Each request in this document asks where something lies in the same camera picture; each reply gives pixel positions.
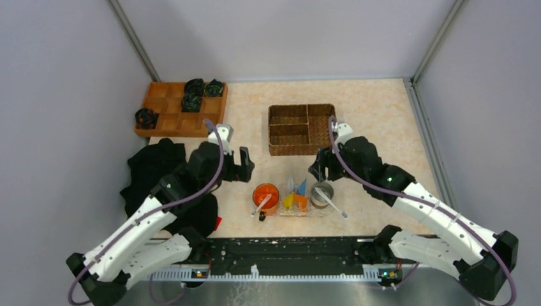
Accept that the blue toothbrush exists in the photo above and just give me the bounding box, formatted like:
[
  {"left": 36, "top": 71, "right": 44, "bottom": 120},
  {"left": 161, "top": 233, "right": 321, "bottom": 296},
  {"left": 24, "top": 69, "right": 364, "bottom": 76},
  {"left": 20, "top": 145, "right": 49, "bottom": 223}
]
[{"left": 295, "top": 179, "right": 307, "bottom": 196}]

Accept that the metal cup orange base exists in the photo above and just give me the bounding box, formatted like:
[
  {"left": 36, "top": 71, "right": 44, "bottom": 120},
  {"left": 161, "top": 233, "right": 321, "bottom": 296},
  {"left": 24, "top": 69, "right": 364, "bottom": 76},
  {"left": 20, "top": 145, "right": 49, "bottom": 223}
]
[{"left": 309, "top": 182, "right": 334, "bottom": 209}]

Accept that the white grey toothpaste tube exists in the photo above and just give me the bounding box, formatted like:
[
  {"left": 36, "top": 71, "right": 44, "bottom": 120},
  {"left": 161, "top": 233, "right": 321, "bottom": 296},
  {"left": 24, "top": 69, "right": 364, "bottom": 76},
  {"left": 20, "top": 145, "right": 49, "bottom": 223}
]
[{"left": 286, "top": 176, "right": 295, "bottom": 194}]

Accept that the orange toothbrush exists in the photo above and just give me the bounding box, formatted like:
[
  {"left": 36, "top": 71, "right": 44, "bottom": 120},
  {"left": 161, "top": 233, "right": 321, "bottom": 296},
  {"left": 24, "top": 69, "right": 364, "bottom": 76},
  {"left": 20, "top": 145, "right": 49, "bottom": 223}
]
[{"left": 295, "top": 194, "right": 308, "bottom": 213}]

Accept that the clear textured plastic tray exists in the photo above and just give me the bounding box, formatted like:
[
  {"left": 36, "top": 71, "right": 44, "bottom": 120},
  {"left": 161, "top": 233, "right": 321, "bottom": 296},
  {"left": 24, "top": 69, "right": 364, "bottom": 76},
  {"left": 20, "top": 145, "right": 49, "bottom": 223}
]
[{"left": 276, "top": 182, "right": 336, "bottom": 217}]

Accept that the yellow toothbrush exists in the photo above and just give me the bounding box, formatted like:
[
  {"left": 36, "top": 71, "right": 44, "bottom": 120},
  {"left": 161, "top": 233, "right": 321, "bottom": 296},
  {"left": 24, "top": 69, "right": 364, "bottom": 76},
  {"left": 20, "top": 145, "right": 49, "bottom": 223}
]
[{"left": 283, "top": 193, "right": 295, "bottom": 211}]

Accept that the brown wicker divided basket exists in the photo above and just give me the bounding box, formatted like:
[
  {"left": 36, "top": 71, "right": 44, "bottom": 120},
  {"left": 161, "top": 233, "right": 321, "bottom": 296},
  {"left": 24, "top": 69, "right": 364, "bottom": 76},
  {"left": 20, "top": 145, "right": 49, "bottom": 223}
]
[{"left": 268, "top": 104, "right": 336, "bottom": 156}]

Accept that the orange translucent plastic mug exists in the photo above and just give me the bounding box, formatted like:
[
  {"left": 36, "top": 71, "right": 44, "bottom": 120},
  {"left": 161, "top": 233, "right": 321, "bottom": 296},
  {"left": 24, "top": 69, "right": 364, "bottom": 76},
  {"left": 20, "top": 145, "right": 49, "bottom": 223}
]
[{"left": 251, "top": 183, "right": 280, "bottom": 221}]

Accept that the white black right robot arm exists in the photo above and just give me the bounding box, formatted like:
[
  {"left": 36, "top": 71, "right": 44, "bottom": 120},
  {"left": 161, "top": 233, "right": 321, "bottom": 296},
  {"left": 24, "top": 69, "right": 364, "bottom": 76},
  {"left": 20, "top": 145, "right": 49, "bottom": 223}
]
[{"left": 309, "top": 136, "right": 519, "bottom": 305}]

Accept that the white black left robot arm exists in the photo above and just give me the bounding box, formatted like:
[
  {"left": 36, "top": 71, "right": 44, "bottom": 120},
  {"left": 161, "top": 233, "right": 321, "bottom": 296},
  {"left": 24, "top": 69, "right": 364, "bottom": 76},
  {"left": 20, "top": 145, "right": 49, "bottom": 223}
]
[{"left": 66, "top": 138, "right": 255, "bottom": 305}]

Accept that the orange wooden compartment tray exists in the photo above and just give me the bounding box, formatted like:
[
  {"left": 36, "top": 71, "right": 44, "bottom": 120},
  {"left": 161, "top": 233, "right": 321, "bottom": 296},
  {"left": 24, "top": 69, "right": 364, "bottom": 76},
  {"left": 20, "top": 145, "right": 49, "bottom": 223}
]
[{"left": 133, "top": 82, "right": 228, "bottom": 138}]

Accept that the red small object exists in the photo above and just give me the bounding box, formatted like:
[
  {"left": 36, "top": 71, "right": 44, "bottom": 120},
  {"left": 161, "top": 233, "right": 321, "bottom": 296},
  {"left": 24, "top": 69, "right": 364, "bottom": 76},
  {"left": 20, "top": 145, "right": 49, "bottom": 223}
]
[{"left": 214, "top": 217, "right": 222, "bottom": 231}]

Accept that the black cloth pile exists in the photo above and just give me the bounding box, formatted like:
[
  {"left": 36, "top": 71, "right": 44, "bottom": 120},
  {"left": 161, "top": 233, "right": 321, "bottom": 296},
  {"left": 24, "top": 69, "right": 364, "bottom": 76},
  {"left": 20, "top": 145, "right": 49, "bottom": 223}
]
[{"left": 120, "top": 138, "right": 219, "bottom": 237}]

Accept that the black patterned rolled sock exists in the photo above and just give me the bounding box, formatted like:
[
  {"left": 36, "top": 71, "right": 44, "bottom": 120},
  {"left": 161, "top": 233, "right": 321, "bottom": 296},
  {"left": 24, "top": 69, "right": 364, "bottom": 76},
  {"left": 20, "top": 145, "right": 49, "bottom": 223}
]
[{"left": 181, "top": 95, "right": 202, "bottom": 113}]

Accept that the black orange rolled sock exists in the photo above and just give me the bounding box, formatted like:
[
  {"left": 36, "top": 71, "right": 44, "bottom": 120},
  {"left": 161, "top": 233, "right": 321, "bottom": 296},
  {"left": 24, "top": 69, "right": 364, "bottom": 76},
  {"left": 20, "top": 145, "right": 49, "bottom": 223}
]
[{"left": 135, "top": 108, "right": 159, "bottom": 129}]

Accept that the black green rolled sock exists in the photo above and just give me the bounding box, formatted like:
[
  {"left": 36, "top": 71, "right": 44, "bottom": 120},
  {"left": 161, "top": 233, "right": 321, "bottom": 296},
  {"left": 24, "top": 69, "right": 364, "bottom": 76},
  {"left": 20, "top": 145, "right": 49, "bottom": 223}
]
[{"left": 204, "top": 79, "right": 225, "bottom": 98}]

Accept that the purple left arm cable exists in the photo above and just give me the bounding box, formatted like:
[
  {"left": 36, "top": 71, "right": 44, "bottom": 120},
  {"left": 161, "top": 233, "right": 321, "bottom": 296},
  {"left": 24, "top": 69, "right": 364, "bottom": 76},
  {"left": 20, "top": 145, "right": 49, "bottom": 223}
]
[{"left": 67, "top": 118, "right": 225, "bottom": 306}]

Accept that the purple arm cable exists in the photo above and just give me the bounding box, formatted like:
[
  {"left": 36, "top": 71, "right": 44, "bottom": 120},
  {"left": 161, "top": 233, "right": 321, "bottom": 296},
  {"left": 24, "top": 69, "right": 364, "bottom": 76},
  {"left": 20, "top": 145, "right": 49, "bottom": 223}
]
[
  {"left": 67, "top": 118, "right": 225, "bottom": 306},
  {"left": 328, "top": 116, "right": 518, "bottom": 306}
]

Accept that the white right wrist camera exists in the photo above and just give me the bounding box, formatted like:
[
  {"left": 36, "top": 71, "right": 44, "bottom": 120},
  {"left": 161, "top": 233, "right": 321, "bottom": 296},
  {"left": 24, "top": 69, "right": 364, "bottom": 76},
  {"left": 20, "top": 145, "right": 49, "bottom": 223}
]
[{"left": 331, "top": 122, "right": 354, "bottom": 145}]

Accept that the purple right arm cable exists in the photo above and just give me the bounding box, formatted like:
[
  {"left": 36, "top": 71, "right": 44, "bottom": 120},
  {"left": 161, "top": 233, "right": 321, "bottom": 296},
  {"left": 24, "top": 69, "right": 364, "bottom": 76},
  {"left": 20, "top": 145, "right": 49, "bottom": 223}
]
[{"left": 328, "top": 116, "right": 518, "bottom": 306}]

